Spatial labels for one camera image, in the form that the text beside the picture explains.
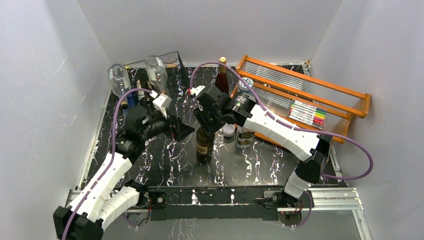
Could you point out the orange wooden shelf rack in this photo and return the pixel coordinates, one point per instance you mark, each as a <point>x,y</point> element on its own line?
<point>277,86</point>

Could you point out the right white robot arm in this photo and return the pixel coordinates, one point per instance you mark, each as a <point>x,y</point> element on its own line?
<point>216,108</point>

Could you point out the small clear glitter cup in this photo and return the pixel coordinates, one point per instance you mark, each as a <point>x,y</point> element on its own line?
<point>228,130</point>

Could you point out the blue white lidded jar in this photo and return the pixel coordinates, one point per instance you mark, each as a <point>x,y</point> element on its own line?
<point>243,87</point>

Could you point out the clear bottle blue label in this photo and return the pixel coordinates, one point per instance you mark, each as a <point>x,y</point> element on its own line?
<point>119,80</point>

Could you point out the clear bottle copper neck band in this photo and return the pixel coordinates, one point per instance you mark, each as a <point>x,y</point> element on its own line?
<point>157,73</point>

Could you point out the green bottle silver cap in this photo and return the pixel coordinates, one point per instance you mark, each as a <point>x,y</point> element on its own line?
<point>204,145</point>

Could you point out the clear bottle black gold cap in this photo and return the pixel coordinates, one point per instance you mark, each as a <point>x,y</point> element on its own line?
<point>244,137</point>

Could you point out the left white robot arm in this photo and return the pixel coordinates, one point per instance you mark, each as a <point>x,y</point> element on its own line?
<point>109,172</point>

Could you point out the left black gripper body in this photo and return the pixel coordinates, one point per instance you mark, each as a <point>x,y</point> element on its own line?
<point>161,126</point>

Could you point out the coloured marker pen set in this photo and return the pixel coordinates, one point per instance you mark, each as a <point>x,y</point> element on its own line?
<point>308,114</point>

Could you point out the aluminium base frame rail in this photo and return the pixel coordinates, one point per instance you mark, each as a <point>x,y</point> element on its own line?
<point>245,202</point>

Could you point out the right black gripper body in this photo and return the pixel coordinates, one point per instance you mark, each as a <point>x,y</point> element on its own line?
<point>209,120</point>

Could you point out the dark red wine bottle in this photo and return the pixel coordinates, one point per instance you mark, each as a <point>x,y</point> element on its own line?
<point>221,81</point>

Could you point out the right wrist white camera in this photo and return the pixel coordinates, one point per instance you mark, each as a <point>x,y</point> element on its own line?
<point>195,91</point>

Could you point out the wrist white camera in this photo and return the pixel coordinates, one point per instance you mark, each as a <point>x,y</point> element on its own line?
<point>161,102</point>
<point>195,91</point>

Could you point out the black wire wine rack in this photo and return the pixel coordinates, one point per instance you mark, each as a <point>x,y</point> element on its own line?
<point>177,75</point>

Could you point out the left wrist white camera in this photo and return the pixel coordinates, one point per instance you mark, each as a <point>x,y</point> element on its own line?
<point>161,102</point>

